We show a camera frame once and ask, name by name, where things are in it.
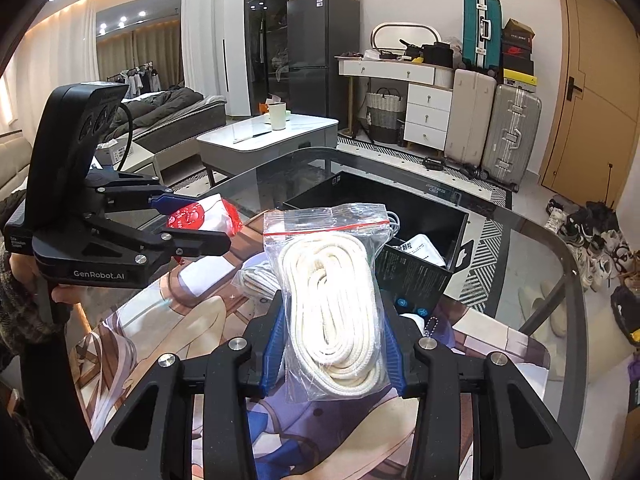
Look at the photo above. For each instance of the cream cup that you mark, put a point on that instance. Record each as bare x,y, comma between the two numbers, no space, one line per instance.
277,117

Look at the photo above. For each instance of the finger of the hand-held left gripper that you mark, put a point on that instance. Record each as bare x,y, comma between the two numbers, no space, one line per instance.
170,202
200,245

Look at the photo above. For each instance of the dark grey refrigerator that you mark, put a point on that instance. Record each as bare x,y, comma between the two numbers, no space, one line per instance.
320,50

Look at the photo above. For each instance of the person's left hand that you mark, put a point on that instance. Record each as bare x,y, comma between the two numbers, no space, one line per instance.
22,270

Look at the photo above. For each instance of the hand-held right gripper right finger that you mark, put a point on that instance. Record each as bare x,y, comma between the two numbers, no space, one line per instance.
395,355

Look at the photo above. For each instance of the open dark shoe box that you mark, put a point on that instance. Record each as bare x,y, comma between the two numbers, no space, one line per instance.
517,31

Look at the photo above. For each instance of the beige suitcase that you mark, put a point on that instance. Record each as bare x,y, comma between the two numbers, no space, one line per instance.
467,120

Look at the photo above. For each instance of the black pot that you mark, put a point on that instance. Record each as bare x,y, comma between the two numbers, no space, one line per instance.
437,55

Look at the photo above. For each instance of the pile of shoes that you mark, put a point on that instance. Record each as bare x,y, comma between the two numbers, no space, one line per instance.
595,240

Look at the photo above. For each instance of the cream slipper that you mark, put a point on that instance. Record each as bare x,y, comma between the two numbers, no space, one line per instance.
556,310
532,307

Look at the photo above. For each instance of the white dressing table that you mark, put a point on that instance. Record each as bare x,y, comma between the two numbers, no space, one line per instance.
427,110

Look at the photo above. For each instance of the printed table mat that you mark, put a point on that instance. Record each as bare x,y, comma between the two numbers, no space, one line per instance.
175,320

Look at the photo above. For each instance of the woven basket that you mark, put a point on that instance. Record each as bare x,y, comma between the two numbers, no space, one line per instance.
385,117

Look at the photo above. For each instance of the red white packet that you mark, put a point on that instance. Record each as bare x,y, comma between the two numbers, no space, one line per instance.
210,215

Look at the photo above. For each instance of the orange tissue box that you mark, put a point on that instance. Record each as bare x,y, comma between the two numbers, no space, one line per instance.
265,106

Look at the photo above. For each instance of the white wardrobe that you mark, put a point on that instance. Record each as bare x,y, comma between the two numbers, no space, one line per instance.
235,40

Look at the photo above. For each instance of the black red shoe box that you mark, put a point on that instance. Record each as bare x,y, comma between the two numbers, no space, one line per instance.
517,50

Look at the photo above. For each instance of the oval mirror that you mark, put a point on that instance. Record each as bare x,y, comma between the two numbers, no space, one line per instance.
395,35

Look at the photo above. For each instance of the table knife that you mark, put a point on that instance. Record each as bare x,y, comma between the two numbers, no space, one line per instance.
252,136

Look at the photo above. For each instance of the bed with dark duvet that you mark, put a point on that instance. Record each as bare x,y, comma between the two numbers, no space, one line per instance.
170,105

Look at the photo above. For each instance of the yellow black shoe box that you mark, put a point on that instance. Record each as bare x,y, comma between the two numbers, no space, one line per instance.
520,80

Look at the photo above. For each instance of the white coffee table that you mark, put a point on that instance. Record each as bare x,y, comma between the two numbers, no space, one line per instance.
280,145

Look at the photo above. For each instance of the black glass cabinet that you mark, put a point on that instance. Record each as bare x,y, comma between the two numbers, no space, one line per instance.
265,35

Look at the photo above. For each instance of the teal suitcase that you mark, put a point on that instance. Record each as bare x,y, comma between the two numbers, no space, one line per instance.
480,30

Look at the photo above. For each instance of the white nightstand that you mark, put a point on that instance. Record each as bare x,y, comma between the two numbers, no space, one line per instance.
135,160

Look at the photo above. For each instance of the thin black pole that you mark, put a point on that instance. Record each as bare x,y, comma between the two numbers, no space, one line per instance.
610,185

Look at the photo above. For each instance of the black cardboard box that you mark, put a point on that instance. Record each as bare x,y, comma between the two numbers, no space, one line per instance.
410,285

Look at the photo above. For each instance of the person's left forearm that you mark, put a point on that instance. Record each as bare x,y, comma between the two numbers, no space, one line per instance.
15,315

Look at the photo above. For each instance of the plain black shoe box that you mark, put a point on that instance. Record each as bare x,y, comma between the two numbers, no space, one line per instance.
517,64

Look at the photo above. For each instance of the black floor pedal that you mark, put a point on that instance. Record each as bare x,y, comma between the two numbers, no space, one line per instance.
435,162

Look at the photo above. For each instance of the tan door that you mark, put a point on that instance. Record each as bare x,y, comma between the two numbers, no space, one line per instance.
600,100

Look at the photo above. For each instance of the silver suitcase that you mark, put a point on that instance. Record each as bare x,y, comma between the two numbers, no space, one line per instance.
510,135

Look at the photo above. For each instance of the clothes rack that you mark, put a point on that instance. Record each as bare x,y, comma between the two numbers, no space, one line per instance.
135,80

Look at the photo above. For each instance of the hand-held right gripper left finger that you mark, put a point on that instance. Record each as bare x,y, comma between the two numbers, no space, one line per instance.
275,350

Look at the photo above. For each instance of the upholstered sofa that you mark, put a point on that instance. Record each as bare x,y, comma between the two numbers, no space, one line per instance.
12,160

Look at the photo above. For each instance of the trash bin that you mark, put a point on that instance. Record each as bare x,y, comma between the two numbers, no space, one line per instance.
627,310

